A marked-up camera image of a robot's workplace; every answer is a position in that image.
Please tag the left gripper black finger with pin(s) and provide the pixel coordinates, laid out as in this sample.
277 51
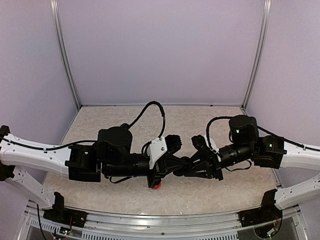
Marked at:
177 171
172 161

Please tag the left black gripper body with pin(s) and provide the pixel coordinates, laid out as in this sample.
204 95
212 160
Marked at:
158 174

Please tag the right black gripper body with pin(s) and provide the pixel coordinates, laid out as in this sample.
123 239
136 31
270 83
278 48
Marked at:
215 167

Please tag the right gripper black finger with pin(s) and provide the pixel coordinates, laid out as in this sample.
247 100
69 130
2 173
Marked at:
197 172
202 155

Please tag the small black charging case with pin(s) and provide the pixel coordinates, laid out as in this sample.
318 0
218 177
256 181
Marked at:
186 161

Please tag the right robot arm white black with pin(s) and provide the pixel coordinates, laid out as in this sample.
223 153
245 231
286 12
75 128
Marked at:
270 151

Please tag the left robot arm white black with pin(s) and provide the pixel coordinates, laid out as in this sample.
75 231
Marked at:
86 161

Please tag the red round charging case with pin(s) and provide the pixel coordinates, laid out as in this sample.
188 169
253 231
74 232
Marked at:
156 187

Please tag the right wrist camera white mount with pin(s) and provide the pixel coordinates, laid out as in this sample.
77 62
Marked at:
199 142

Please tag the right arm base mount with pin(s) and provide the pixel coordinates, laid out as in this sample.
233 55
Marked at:
265 219

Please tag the aluminium front rail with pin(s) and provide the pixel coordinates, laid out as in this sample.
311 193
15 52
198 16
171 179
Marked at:
209 226

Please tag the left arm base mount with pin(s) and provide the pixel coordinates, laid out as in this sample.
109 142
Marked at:
60 214

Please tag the right aluminium corner post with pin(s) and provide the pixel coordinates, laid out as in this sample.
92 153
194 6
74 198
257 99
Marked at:
258 53

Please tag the aluminium corner post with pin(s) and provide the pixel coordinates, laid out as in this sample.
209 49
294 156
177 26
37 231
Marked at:
63 53
258 53

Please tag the left aluminium corner post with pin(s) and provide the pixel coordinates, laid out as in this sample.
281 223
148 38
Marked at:
63 53

